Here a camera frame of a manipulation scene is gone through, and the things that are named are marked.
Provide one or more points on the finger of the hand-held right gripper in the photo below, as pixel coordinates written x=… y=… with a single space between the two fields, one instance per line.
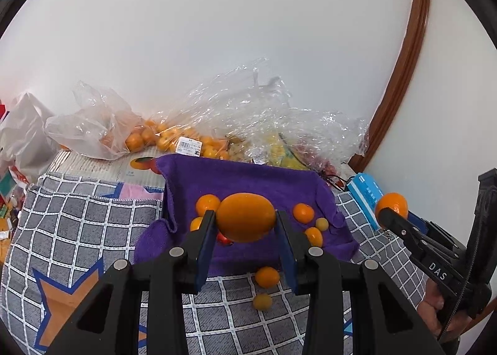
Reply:
x=419 y=222
x=396 y=223

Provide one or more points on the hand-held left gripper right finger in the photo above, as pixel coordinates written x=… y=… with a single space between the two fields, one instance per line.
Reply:
x=289 y=258

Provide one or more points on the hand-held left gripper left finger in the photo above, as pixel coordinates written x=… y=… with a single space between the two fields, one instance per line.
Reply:
x=205 y=254

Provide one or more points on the small orange mandarin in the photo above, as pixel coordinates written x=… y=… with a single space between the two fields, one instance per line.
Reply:
x=313 y=236
x=394 y=203
x=303 y=212
x=195 y=224
x=267 y=277
x=207 y=204

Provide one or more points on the large oval orange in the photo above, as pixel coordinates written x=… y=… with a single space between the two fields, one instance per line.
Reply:
x=244 y=217

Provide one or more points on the clear bag of red fruits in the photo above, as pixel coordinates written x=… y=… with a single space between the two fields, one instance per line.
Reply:
x=314 y=157

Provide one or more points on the clear bag of yellow fruits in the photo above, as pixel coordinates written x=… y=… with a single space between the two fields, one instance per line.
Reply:
x=277 y=149

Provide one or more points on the person's right hand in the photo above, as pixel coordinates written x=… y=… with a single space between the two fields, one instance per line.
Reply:
x=429 y=306

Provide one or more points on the small red fruit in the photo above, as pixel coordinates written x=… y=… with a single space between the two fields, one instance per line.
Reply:
x=223 y=239

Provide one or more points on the blue tissue packet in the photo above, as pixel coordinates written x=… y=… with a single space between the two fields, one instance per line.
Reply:
x=363 y=192

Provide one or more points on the small yellow kumquat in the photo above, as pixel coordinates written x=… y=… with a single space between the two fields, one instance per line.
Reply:
x=262 y=301
x=321 y=224

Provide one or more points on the purple towel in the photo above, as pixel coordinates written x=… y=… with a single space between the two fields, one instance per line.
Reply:
x=248 y=180

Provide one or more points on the small white bag label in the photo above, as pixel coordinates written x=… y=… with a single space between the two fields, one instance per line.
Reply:
x=259 y=161

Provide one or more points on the mandarin pile in labelled bag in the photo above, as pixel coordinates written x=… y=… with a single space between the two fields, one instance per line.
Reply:
x=209 y=151

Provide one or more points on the pale longan bunch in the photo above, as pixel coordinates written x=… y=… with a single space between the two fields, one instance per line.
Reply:
x=237 y=151

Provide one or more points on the white barcode label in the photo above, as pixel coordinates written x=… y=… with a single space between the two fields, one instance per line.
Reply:
x=188 y=146

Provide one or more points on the grey checked blanket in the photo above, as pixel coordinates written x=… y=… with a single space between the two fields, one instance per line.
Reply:
x=77 y=223

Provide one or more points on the mandarin pile in cloudy bag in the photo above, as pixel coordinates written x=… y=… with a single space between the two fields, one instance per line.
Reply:
x=135 y=141

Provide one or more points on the white fruit printed carton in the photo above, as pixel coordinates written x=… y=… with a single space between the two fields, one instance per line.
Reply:
x=97 y=168

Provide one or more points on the labelled clear plastic bag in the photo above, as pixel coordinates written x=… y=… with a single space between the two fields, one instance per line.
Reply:
x=217 y=106

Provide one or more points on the brown wooden door trim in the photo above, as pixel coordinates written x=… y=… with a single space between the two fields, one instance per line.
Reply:
x=411 y=48

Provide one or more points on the cloudy plastic bag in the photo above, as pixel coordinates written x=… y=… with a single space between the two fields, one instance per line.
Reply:
x=85 y=126

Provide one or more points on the colourful packaging pile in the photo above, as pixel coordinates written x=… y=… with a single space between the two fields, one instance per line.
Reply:
x=11 y=192

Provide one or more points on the white plastic bag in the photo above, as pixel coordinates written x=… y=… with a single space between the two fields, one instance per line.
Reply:
x=27 y=126

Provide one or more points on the red box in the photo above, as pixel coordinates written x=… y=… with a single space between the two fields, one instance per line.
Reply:
x=3 y=112

